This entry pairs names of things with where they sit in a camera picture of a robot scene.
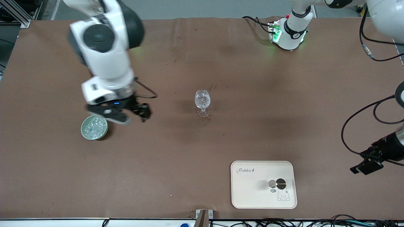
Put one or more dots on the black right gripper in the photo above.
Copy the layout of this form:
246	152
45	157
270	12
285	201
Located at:
132	104

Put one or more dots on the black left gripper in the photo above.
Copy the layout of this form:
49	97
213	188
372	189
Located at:
381	150

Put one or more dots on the steel double jigger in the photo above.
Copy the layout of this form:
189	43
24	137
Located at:
280	183

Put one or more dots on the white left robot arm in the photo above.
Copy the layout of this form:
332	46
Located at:
292	34

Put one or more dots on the clear ice cubes pile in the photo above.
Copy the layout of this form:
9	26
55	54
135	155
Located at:
94	128

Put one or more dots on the clear wine glass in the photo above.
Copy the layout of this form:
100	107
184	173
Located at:
202	99

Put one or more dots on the green bowl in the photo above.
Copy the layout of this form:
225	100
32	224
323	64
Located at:
83	129

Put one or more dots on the cream rabbit print tray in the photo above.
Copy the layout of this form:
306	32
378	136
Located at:
252	195

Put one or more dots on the black caster wheel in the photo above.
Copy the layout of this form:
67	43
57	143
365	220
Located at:
359	10

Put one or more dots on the aluminium profile bracket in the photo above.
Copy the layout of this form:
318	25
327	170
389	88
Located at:
203	217

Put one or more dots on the aluminium frame profile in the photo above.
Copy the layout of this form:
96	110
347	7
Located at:
17	14

